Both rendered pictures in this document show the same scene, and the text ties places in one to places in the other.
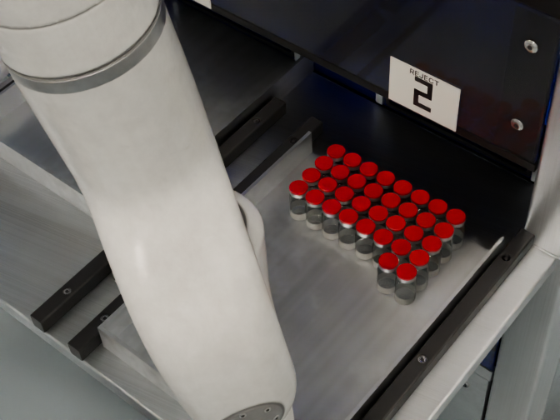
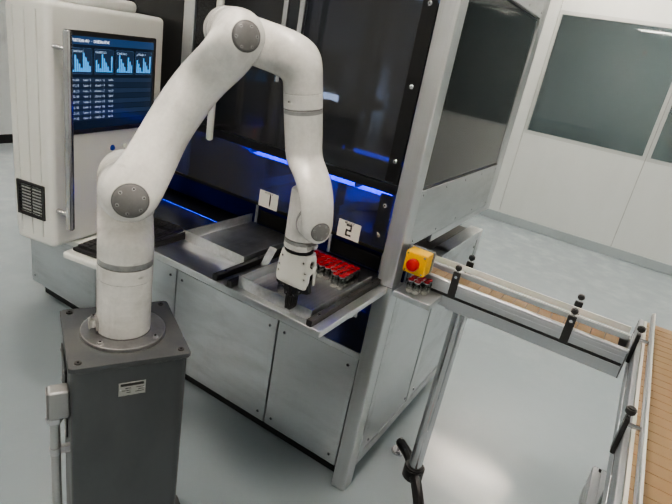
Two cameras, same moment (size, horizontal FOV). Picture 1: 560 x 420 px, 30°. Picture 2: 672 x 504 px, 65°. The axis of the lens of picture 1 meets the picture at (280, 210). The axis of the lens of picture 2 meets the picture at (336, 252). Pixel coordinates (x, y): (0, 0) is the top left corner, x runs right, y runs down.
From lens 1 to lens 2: 0.86 m
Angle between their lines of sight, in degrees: 30
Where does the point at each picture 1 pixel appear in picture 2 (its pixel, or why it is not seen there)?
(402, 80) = (342, 226)
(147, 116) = (315, 130)
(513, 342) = (369, 334)
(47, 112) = (294, 123)
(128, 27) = (319, 104)
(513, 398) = (366, 365)
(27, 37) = (300, 97)
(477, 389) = (352, 366)
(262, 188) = not seen: hidden behind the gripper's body
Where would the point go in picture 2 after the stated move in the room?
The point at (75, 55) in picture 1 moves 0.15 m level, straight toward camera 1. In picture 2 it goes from (308, 105) to (335, 118)
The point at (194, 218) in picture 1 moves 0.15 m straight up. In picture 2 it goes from (318, 165) to (329, 99)
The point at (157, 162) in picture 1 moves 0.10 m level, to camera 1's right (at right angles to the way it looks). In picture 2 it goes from (313, 145) to (355, 151)
